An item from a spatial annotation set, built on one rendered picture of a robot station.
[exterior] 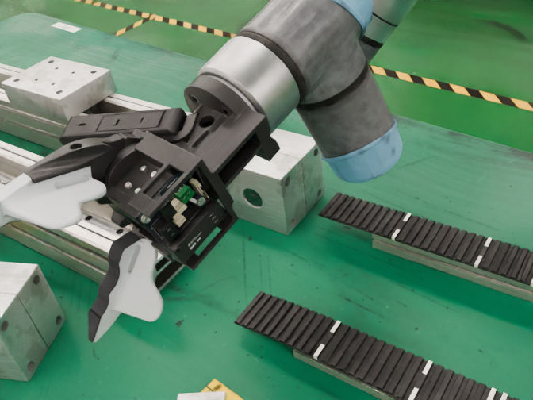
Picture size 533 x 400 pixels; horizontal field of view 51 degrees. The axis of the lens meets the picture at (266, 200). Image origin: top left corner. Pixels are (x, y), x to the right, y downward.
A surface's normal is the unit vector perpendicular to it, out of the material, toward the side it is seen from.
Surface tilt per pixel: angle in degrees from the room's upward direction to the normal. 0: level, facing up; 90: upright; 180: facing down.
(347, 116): 89
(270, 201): 90
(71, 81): 0
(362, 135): 87
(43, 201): 16
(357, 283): 0
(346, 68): 81
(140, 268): 50
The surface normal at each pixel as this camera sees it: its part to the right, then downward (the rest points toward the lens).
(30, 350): 0.97, 0.04
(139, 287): -0.54, -0.07
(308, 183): 0.82, 0.27
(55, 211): 0.08, -0.88
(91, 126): -0.32, -0.57
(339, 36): 0.62, 0.22
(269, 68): 0.31, -0.14
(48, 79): -0.12, -0.78
